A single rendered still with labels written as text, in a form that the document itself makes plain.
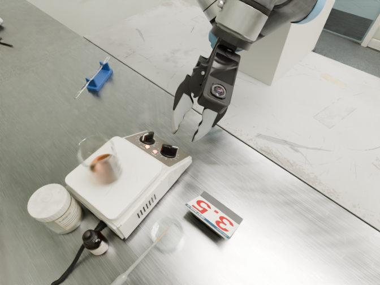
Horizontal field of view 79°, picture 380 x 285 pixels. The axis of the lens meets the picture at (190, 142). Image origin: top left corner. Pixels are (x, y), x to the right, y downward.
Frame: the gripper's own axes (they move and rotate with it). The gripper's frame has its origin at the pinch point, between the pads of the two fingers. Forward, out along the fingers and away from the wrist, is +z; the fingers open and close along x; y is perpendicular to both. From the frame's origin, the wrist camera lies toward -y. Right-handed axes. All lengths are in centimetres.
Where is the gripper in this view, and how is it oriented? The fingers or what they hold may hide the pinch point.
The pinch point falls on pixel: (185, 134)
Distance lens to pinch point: 46.7
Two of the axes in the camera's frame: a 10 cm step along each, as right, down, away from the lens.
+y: 0.9, -5.0, 8.6
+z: -4.0, 7.7, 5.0
